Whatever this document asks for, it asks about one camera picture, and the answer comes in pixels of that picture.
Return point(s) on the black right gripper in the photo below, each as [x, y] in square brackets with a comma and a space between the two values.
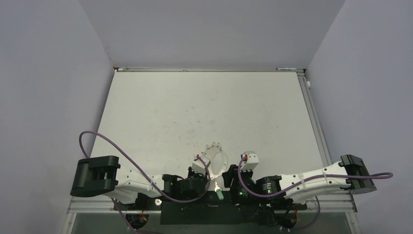
[231, 176]

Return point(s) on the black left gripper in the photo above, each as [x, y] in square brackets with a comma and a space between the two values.
[191, 172]

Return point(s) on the green key tag with key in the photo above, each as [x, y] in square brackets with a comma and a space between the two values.
[218, 190]

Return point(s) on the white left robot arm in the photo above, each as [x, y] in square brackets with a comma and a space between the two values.
[105, 176]

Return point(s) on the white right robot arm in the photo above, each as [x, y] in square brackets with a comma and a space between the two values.
[350, 173]

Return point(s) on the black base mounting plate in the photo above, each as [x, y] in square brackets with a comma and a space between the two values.
[209, 210]

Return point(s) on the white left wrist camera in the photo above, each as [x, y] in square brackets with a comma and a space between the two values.
[199, 166]

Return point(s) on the aluminium table frame rail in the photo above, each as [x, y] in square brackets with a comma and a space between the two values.
[341, 202]

